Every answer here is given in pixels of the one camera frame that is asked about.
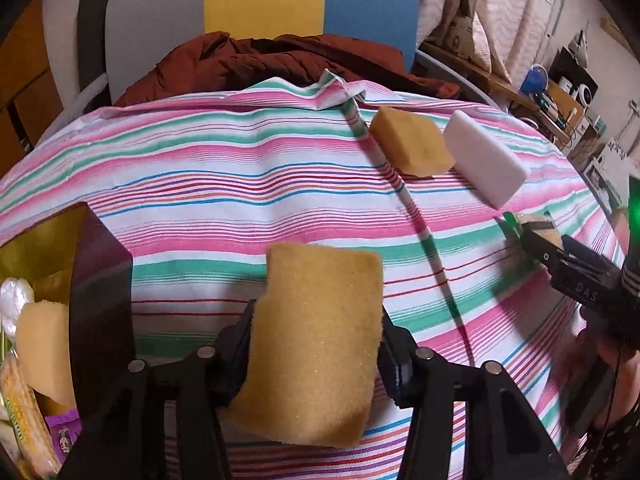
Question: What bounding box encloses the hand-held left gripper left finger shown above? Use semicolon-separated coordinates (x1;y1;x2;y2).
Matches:
57;299;258;480

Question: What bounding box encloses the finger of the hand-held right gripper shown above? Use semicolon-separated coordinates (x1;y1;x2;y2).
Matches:
520;226;602;274

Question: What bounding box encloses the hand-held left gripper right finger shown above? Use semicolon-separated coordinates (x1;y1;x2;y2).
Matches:
377;305;571;480

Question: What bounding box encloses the green-edged snack packet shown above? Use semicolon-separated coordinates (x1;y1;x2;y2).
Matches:
502;211;563;251

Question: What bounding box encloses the tan sponge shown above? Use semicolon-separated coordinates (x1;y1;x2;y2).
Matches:
227;241;385;448
17;300;76;408
369;106;457;177

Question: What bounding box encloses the gold tin box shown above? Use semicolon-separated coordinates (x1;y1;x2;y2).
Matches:
0;202;136;480

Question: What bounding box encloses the cracker packet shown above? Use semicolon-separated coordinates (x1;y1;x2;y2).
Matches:
0;355;61;478

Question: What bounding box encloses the person's right hand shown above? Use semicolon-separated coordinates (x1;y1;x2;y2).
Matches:
550;305;631;441

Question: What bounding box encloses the white sponge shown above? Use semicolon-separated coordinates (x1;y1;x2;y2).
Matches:
442;110;530;211

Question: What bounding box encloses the black dotted garment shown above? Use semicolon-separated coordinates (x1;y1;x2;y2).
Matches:
560;385;640;480

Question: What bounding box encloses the blue cup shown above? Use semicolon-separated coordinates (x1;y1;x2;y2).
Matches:
520;64;550;96

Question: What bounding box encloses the wooden side desk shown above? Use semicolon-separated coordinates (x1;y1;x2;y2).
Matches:
420;40;586;146

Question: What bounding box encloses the black appliance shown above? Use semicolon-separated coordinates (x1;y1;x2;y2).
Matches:
550;47;598;106

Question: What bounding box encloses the purple packet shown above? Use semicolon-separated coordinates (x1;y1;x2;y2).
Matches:
44;407;83;463

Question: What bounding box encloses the striped tablecloth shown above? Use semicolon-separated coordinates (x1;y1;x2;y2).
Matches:
0;71;623;480

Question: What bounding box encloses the white plastic bag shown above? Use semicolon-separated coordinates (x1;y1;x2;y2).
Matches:
0;277;33;338

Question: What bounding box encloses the patterned curtain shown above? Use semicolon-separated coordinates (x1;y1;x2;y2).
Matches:
415;0;591;86

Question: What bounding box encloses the dark red cloth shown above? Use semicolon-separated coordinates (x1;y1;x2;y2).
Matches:
114;31;461;108

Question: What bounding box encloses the wooden wardrobe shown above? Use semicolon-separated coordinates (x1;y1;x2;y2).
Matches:
0;0;66;161

